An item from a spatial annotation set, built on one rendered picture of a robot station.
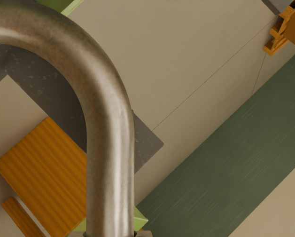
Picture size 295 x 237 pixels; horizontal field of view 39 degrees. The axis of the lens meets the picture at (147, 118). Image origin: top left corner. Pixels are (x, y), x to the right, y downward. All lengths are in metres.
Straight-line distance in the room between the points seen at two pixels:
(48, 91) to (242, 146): 6.34
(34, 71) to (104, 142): 0.09
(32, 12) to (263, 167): 6.35
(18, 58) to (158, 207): 6.08
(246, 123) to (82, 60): 6.50
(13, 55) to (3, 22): 0.05
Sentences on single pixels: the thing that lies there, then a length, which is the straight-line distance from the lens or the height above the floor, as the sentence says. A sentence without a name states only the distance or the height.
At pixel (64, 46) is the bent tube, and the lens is 0.25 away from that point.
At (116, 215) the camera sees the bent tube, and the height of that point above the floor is 1.17.
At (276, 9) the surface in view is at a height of 1.13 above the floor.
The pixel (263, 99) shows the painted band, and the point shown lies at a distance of 6.92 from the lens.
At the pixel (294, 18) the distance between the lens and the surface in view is 4.77.
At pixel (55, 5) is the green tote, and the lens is 0.45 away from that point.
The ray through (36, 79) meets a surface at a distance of 0.30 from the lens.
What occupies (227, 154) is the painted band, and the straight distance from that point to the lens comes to 6.54.
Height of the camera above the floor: 1.22
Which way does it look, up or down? 19 degrees down
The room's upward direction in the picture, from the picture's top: 134 degrees clockwise
